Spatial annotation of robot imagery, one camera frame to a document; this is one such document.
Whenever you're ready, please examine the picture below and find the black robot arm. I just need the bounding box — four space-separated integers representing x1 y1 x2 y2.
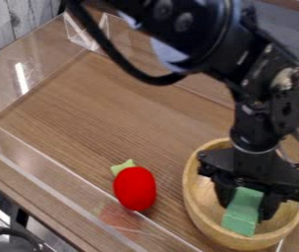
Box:
65 0 299 220

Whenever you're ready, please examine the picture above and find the clear acrylic corner bracket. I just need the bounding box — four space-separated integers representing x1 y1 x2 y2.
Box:
62 13 110 51

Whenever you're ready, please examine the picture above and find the brown wooden bowl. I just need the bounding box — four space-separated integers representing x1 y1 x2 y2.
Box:
183 138 299 252

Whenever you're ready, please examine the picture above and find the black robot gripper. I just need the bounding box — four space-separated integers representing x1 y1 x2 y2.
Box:
196 131 299 221

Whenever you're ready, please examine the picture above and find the green rectangular block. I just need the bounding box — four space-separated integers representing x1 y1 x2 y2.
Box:
221 187 263 237

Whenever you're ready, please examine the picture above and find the clear acrylic tray wall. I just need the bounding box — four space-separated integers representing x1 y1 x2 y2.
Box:
0 126 200 252

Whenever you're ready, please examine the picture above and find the black table leg bracket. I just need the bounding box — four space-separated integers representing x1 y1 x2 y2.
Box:
7 206 58 252

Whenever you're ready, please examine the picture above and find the red toy strawberry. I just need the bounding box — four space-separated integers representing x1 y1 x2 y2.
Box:
112 159 157 212

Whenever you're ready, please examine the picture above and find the black cable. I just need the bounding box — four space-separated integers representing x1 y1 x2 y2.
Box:
0 225 43 249

